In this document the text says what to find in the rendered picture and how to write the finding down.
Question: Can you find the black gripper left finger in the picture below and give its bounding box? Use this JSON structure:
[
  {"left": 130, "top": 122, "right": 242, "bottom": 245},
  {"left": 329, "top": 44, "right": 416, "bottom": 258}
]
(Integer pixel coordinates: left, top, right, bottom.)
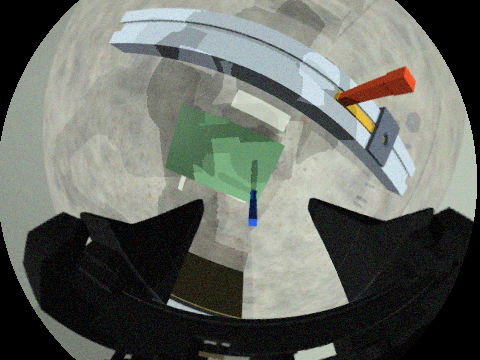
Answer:
[{"left": 79, "top": 199, "right": 204, "bottom": 304}]

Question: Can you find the grey aluminum rail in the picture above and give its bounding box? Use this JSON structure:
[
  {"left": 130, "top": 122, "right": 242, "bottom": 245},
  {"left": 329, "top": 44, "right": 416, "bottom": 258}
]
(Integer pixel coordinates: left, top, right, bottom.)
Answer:
[{"left": 109, "top": 8, "right": 416, "bottom": 196}]

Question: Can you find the blue pin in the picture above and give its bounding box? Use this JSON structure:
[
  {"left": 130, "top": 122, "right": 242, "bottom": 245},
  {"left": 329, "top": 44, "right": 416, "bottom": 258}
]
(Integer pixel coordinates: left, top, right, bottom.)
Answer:
[{"left": 248, "top": 189, "right": 257, "bottom": 227}]

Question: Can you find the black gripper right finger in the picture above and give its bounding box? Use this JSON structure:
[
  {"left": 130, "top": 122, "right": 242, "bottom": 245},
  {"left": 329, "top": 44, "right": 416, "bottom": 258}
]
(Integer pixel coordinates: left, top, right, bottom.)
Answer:
[{"left": 308, "top": 199, "right": 435, "bottom": 303}]

